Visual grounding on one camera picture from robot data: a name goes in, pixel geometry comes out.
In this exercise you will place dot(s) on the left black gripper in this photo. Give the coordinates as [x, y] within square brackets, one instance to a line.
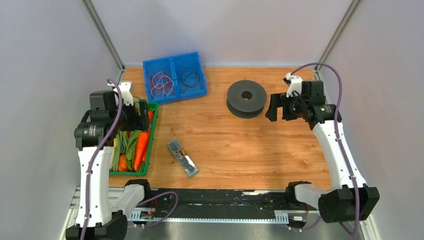
[143, 120]

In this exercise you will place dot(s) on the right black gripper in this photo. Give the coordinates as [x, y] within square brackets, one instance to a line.
[280, 100]

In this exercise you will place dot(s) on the dark grey cable spool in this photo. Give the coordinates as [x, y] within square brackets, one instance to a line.
[246, 99]

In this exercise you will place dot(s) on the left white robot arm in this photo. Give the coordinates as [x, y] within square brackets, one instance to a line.
[111, 112]

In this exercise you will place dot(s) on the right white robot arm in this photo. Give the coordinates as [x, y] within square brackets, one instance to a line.
[350, 198]

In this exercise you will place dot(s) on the orange toy carrot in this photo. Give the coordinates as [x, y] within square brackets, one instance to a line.
[140, 150]

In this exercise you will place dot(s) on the green vegetable crate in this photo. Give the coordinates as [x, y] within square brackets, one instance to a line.
[152, 111]

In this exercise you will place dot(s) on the small orange toy pumpkin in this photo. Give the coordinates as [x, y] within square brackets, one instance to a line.
[122, 164]

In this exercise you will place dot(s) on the blue divided plastic bin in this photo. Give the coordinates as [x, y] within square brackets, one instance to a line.
[174, 78]

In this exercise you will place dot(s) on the grey circuit board strip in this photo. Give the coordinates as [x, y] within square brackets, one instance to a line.
[182, 157]

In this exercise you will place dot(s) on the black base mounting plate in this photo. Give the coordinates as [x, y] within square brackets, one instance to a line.
[222, 204]

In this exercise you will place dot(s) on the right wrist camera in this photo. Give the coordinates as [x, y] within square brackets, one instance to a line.
[294, 83]

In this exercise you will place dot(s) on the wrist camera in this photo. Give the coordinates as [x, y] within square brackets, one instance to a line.
[294, 83]
[126, 89]

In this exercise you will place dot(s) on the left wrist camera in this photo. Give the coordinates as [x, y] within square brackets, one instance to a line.
[126, 89]

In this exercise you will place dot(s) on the aluminium frame rail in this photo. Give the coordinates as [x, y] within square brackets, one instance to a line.
[294, 223]

